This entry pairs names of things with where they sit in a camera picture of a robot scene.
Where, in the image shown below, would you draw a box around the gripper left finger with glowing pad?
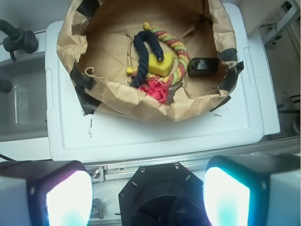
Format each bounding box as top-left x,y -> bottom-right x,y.
0,160 -> 93,226

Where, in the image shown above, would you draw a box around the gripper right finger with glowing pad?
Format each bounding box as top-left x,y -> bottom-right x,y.
203,154 -> 301,226

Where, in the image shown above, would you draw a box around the black clamp knob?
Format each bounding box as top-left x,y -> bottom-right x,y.
0,19 -> 39,61

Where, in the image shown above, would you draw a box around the black rectangular box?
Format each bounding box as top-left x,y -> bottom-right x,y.
188,57 -> 219,77

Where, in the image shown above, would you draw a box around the yellow sponge block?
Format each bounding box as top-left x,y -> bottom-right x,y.
148,52 -> 174,77

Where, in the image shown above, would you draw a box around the clear plastic container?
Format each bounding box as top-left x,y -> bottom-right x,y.
0,52 -> 48,142

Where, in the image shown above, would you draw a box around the red crumpled tissue paper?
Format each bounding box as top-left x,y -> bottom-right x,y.
139,78 -> 168,104

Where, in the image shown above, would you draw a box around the brown paper bag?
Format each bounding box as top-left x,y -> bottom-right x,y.
57,0 -> 244,122

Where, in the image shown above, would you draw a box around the black octagonal mount plate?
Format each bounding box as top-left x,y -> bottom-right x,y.
119,164 -> 210,226

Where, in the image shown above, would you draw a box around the dark blue rope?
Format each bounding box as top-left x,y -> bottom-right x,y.
130,30 -> 165,89

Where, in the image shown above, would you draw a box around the white plastic bin lid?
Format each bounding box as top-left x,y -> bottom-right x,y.
45,3 -> 264,163

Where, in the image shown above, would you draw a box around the red yellow green braided rope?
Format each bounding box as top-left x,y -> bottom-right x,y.
126,22 -> 190,85

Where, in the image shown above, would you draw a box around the grey metal keys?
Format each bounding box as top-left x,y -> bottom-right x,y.
166,82 -> 183,106

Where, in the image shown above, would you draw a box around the aluminium extrusion rail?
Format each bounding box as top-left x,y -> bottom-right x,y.
84,136 -> 301,184

